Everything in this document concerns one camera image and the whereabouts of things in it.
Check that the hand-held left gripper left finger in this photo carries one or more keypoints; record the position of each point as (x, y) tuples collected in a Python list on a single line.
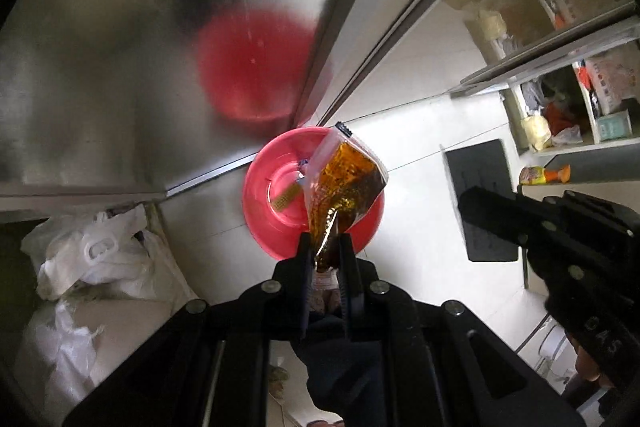
[(303, 267)]

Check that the pale yellow bag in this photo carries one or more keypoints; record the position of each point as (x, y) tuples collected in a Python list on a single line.
[(536, 132)]

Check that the patterned slipper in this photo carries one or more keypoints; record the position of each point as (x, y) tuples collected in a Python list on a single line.
[(325, 294), (281, 382)]

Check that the white printed bag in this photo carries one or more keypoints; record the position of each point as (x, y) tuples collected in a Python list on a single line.
[(612, 79)]

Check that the beige sack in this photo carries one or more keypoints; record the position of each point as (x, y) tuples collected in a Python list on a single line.
[(135, 332)]

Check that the red plastic basin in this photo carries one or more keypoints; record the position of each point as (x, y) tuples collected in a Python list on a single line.
[(270, 227)]

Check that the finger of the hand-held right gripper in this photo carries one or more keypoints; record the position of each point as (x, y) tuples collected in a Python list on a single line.
[(495, 214)]

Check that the steel cabinet door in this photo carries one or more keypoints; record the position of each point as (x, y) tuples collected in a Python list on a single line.
[(100, 57)]

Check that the red bag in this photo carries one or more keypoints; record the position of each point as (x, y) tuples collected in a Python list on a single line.
[(560, 119)]

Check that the orange sauce plastic bag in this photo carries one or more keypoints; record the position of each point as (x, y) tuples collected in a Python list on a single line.
[(345, 187)]

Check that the cream plastic bag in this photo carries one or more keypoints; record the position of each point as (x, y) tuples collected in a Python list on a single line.
[(490, 24)]

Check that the white shelf unit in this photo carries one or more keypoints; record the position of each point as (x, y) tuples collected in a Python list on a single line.
[(594, 122)]

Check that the orange and white pack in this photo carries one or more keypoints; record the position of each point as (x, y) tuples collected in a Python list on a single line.
[(565, 4)]

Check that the teal box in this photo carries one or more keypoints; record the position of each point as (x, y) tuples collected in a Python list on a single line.
[(615, 127)]

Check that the black floor mat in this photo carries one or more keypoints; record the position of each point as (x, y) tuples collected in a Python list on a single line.
[(475, 167)]

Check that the small white plastic bag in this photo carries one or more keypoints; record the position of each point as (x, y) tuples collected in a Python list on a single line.
[(567, 136)]

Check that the person's right hand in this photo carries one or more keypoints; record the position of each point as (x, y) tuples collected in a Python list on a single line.
[(587, 364)]

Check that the dark blue clothing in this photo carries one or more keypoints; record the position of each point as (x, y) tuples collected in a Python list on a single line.
[(340, 372)]

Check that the orange plastic item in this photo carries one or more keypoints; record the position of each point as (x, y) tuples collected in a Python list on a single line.
[(559, 174)]

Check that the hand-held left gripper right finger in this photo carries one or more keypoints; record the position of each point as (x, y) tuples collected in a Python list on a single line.
[(345, 277)]

